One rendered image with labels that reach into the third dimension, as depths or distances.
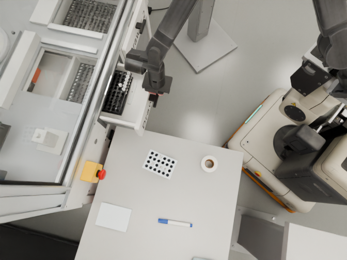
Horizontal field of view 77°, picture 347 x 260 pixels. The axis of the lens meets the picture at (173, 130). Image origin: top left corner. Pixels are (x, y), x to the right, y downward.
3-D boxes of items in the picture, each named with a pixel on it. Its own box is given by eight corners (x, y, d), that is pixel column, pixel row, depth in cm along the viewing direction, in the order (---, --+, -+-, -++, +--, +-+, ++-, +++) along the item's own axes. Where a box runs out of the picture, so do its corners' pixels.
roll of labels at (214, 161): (219, 164, 93) (221, 163, 90) (208, 176, 92) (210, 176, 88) (207, 153, 95) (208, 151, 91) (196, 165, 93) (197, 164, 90)
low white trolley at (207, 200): (213, 167, 168) (244, 152, 95) (197, 255, 153) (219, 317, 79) (141, 150, 172) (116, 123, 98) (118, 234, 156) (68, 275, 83)
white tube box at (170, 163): (177, 161, 94) (177, 160, 90) (169, 179, 92) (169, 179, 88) (151, 150, 95) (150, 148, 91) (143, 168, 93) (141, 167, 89)
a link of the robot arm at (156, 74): (161, 74, 67) (167, 58, 68) (140, 67, 67) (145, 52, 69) (161, 84, 73) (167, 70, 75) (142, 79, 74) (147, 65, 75)
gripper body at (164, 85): (146, 74, 82) (144, 62, 74) (172, 79, 81) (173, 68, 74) (141, 89, 80) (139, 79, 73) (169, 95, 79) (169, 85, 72)
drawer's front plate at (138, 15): (146, 14, 107) (143, -6, 96) (130, 64, 99) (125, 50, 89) (143, 13, 107) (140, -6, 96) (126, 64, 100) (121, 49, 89)
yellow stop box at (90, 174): (105, 165, 86) (98, 163, 79) (99, 183, 84) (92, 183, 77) (92, 162, 86) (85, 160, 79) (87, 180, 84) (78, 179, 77)
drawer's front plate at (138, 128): (159, 76, 98) (157, 62, 87) (142, 136, 91) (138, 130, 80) (155, 75, 98) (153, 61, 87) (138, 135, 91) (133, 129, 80)
